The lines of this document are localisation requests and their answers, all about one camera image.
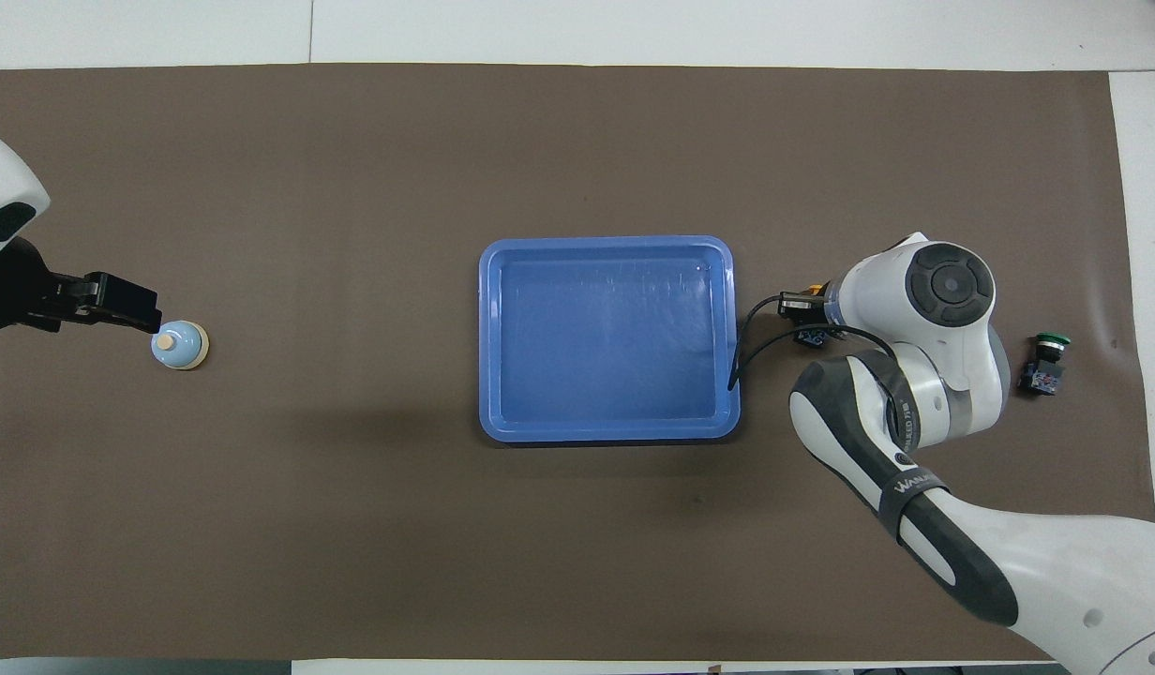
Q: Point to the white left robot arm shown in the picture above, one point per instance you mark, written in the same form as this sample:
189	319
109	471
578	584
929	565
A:
1	183

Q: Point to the blue plastic tray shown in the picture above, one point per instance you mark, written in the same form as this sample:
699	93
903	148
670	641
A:
610	337

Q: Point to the brown table mat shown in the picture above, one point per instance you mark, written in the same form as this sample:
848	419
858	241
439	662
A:
352	187

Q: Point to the yellow push button switch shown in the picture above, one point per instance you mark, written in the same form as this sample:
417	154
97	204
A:
812	338

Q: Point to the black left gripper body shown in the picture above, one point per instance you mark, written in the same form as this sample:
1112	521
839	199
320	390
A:
15	291

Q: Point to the green push button switch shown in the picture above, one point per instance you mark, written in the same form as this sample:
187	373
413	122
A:
1044	370

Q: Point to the light blue call bell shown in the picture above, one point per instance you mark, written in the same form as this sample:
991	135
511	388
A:
179	347

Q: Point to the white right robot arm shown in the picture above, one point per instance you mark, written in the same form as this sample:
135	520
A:
952	384

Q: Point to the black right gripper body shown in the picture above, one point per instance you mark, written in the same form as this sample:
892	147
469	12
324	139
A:
801	307

